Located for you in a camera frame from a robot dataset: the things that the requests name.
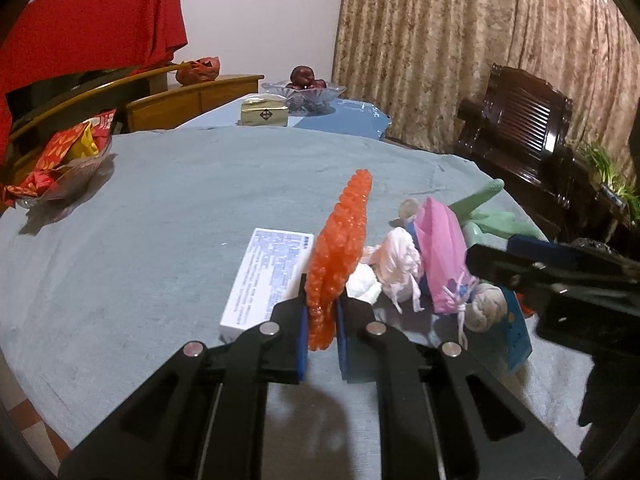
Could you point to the beige tissue ball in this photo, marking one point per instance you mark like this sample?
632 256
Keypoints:
485 307

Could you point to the red patterned snack packet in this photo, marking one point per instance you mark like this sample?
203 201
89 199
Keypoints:
55 152

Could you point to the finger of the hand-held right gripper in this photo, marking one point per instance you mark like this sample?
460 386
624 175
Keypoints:
500 265
540 249

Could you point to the dark wooden armchair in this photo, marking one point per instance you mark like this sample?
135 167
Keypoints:
520 125

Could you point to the large dark red apple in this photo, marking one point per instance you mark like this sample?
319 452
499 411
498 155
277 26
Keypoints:
302 75

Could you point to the light blue tablecloth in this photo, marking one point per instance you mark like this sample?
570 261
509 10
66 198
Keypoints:
350 115

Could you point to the green rubber glove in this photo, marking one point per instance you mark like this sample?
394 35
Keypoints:
492 222

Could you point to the small red apple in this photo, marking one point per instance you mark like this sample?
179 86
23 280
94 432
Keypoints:
320 83

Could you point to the grey tablecloth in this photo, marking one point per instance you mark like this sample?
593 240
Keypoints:
175 210

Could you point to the white printed cardboard box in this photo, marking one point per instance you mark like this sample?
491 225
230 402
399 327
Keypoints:
265 275

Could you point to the glass fruit bowl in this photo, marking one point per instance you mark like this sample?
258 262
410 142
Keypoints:
310 97

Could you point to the green potted plant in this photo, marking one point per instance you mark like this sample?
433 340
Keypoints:
607 170

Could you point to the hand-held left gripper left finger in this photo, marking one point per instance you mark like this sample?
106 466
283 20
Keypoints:
302 332

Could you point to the yellow tissue pack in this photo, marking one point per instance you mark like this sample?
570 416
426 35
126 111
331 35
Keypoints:
264 112

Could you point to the orange plastic bag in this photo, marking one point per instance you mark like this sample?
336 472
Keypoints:
199 71

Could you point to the red cloth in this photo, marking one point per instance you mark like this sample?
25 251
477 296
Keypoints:
90 25

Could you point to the pale pink plastic bag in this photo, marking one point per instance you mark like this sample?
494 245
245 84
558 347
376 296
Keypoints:
397 257

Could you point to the glass snack bowl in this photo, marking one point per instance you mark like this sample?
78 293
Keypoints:
75 180

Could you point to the yellow snack packet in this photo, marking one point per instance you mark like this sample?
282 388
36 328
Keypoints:
85 142

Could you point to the beige patterned curtain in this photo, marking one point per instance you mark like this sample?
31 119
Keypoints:
450 25

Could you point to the orange foam fruit net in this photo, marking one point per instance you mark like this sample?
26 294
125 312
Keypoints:
340 240

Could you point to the small red snack packet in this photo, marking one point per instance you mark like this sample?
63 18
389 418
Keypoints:
104 121

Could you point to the dark wooden side table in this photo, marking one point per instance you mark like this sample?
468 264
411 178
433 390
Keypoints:
580 195

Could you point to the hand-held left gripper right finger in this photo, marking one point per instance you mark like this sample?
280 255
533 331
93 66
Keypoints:
342 340

